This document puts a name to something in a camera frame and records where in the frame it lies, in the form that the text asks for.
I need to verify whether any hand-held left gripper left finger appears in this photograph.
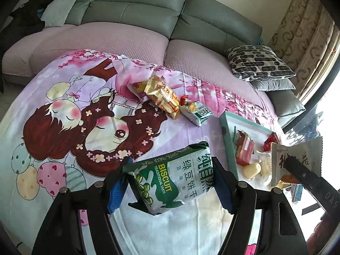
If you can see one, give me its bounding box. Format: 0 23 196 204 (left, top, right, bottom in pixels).
32 157 133 255

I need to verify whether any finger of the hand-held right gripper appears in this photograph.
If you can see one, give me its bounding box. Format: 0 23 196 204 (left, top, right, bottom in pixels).
291 184 305 205
288 156 323 189

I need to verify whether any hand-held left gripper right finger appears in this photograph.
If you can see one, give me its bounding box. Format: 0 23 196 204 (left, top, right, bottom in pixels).
211 157 309 255

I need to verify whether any white pastry packet black script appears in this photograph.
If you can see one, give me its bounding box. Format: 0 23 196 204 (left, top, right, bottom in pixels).
271 137 323 188

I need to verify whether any small round yellow pastry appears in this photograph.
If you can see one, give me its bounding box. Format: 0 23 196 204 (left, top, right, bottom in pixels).
243 163 262 180

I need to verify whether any crinkled red snack packet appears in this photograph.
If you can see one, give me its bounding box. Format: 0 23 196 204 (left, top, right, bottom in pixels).
263 133 279 152

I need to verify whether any large red snack packet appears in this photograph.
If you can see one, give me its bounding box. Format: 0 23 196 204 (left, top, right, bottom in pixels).
236 130 255 166

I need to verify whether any green white biscuit packet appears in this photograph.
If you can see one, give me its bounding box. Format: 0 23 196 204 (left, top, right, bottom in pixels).
123 141 215 215

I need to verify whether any teal cardboard box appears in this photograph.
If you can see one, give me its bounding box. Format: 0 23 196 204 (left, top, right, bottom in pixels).
219 111 293 192

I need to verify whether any green white corn snack packet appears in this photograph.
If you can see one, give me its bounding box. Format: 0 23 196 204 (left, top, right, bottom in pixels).
180 101 214 126

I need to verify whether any beige cake roll packet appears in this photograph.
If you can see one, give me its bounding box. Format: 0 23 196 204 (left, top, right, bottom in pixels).
145 75 181 120

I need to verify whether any dark grey pillow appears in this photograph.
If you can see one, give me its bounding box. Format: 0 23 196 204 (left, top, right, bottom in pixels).
250 78 296 92

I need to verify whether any black white patterned pillow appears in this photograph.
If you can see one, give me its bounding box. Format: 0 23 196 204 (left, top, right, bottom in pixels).
225 45 296 81

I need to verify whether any printed cartoon blanket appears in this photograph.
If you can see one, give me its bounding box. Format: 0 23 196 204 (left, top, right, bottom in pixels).
0 49 319 255

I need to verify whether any beige patterned curtain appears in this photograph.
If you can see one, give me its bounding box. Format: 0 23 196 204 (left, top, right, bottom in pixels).
267 0 340 99

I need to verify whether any pink sofa cover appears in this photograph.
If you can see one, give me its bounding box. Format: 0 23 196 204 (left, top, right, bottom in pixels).
1 21 271 107

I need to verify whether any grey sofa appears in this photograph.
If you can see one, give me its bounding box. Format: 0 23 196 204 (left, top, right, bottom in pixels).
0 0 306 128

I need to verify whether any light grey cushion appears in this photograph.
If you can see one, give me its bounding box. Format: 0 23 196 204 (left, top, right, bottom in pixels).
41 0 84 28

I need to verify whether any dark cloth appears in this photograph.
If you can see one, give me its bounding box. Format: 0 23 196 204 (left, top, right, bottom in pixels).
0 0 57 93

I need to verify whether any black window frame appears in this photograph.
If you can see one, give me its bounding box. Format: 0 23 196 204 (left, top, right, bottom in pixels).
282 66 340 135

